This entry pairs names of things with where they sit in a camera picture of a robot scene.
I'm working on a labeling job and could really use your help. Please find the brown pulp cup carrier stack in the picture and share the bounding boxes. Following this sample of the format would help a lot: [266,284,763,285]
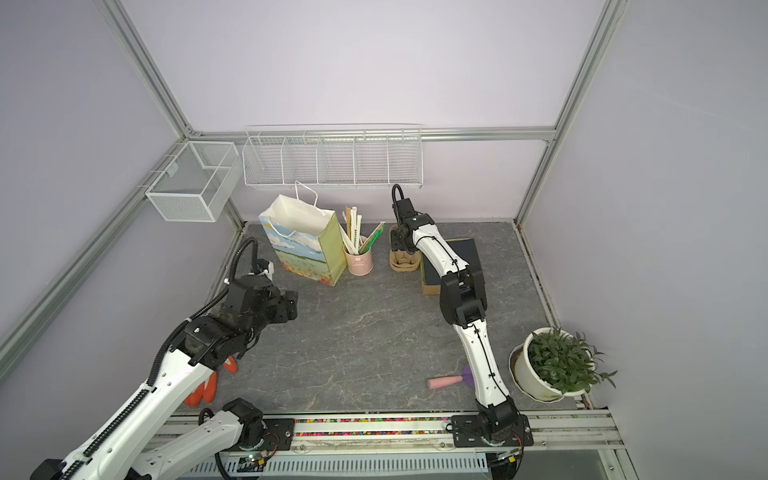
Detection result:
[388,225,422,273]

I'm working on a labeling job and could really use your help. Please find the landscape printed paper bag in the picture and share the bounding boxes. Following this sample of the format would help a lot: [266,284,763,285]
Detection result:
[259,181,347,286]

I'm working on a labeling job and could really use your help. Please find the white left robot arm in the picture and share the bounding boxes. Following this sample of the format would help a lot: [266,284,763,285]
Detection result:
[31,274,298,479]

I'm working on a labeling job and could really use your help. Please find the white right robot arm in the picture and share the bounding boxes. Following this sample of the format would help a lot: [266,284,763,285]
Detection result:
[391,185,533,448]

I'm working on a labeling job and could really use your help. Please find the pink straw holder cup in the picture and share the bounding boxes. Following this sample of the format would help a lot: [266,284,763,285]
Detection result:
[344,248,373,276]

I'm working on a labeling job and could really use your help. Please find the orange red scissors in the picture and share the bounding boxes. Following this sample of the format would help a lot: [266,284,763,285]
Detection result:
[184,356,238,407]

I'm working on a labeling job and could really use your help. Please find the potted green plant white pot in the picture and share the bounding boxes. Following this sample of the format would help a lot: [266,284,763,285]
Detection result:
[508,327,616,403]

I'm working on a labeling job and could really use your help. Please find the white wire wall shelf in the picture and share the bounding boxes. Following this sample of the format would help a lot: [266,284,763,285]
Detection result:
[241,123,424,188]

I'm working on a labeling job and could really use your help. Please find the white mesh wall basket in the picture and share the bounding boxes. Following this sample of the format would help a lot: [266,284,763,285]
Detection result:
[146,141,243,223]

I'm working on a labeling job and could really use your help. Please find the purple scoop with pink handle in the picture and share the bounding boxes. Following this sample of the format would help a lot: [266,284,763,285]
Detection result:
[427,365,475,390]

